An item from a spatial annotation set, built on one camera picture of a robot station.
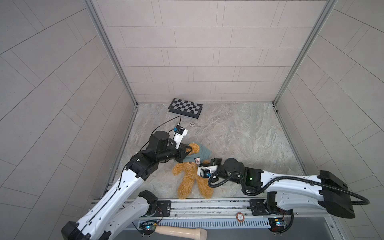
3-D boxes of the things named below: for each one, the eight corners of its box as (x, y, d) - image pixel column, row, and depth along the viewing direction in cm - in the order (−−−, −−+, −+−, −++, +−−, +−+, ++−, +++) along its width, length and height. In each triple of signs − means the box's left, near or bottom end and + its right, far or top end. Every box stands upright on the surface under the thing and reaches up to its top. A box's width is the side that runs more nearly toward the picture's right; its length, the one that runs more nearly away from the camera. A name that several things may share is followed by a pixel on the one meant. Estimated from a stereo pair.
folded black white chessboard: (168, 112, 113) (167, 108, 110) (175, 101, 121) (174, 97, 118) (198, 119, 109) (198, 115, 106) (202, 107, 117) (202, 103, 114)
